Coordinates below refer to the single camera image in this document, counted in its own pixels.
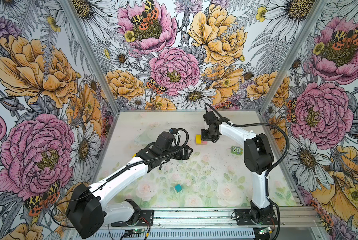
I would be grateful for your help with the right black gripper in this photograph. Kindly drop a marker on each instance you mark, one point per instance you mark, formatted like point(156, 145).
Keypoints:
point(204, 138)

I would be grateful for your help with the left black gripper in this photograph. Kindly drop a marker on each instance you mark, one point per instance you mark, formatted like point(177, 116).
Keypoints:
point(185, 154)

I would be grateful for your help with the yellow long block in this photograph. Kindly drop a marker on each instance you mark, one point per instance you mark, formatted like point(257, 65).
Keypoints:
point(198, 140)

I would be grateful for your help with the green owl number block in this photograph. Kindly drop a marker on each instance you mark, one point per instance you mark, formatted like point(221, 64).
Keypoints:
point(236, 150)

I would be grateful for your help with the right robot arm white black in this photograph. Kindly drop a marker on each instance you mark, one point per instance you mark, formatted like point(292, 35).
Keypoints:
point(258, 159)

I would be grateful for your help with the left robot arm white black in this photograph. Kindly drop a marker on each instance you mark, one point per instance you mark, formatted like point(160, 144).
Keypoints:
point(88, 208)

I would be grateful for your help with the teal cube block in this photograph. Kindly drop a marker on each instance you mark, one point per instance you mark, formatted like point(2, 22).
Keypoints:
point(178, 188)

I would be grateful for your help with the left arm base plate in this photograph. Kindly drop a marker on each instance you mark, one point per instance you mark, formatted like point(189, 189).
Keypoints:
point(142, 218)

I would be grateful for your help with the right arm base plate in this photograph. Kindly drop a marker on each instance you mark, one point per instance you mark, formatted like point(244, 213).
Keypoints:
point(242, 216)

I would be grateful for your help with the white vented cable duct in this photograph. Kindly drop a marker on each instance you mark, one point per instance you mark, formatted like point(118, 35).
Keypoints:
point(179, 234)

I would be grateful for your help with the aluminium front rail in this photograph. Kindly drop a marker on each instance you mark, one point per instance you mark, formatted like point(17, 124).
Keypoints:
point(294, 217)

